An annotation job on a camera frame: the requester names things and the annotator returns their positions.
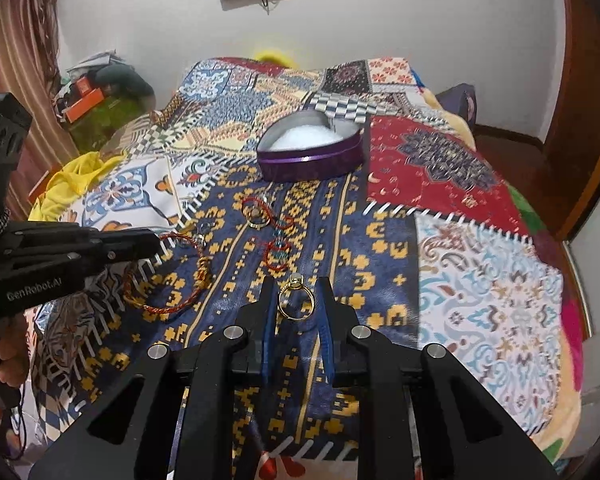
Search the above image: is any yellow cloth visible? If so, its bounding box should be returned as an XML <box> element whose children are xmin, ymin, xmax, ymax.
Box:
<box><xmin>28</xmin><ymin>152</ymin><xmax>124</xmax><ymax>221</ymax></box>

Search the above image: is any red gold braided bracelet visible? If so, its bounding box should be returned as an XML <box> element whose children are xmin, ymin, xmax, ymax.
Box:
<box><xmin>122</xmin><ymin>231</ymin><xmax>216</xmax><ymax>316</ymax></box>

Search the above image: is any brown wooden door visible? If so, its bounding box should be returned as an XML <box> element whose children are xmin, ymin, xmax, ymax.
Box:
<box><xmin>544</xmin><ymin>0</ymin><xmax>600</xmax><ymax>240</ymax></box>

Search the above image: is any purple heart-shaped tin box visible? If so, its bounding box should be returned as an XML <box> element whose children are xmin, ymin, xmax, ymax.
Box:
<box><xmin>256</xmin><ymin>110</ymin><xmax>364</xmax><ymax>183</ymax></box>

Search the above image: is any dark purple pillow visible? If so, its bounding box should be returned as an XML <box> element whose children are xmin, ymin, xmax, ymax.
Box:
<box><xmin>436</xmin><ymin>82</ymin><xmax>478</xmax><ymax>131</ymax></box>

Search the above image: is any left hand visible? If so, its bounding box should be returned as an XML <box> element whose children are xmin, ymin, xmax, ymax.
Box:
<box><xmin>0</xmin><ymin>313</ymin><xmax>29</xmax><ymax>388</ymax></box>

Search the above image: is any striped curtain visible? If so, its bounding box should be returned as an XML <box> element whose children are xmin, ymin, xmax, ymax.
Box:
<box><xmin>0</xmin><ymin>0</ymin><xmax>78</xmax><ymax>220</ymax></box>

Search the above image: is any colourful patchwork bedspread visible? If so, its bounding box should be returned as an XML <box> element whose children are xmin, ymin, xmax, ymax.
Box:
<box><xmin>31</xmin><ymin>58</ymin><xmax>583</xmax><ymax>479</ymax></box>

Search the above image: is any red string beaded bracelet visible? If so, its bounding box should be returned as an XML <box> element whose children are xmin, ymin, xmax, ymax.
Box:
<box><xmin>240</xmin><ymin>195</ymin><xmax>297</xmax><ymax>273</ymax></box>

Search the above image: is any orange box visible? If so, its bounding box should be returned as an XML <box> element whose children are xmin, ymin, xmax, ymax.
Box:
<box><xmin>64</xmin><ymin>88</ymin><xmax>105</xmax><ymax>122</ymax></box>

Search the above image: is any green cluttered bag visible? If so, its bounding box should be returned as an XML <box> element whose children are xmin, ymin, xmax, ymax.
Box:
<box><xmin>53</xmin><ymin>50</ymin><xmax>155</xmax><ymax>154</ymax></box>

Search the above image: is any gold ring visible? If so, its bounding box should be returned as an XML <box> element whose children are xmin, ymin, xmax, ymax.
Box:
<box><xmin>277</xmin><ymin>274</ymin><xmax>316</xmax><ymax>322</ymax></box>

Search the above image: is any yellow plush pillow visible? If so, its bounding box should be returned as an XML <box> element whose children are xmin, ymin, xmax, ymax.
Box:
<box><xmin>253</xmin><ymin>50</ymin><xmax>298</xmax><ymax>68</ymax></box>

